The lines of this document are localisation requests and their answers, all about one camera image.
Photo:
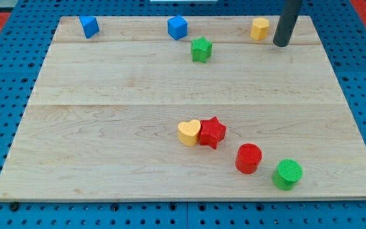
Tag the yellow heart block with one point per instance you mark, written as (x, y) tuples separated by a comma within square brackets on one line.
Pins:
[(188, 132)]

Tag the red star block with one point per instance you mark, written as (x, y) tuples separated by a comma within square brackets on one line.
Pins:
[(212, 132)]

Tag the wooden board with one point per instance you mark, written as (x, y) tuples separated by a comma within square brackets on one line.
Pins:
[(101, 122)]

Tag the green star block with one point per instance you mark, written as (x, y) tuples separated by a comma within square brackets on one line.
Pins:
[(201, 49)]

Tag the red cylinder block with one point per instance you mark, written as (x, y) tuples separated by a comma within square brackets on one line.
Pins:
[(248, 158)]

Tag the blue cube block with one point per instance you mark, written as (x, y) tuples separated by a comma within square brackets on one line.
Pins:
[(177, 27)]

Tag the yellow hexagon block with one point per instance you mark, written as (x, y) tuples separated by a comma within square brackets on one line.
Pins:
[(260, 28)]

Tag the green cylinder block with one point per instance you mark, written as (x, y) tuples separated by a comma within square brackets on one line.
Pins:
[(287, 173)]

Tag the blue wedge block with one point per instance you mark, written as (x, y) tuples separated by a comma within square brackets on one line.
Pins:
[(90, 26)]

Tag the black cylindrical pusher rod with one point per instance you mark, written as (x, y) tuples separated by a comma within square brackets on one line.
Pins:
[(286, 23)]

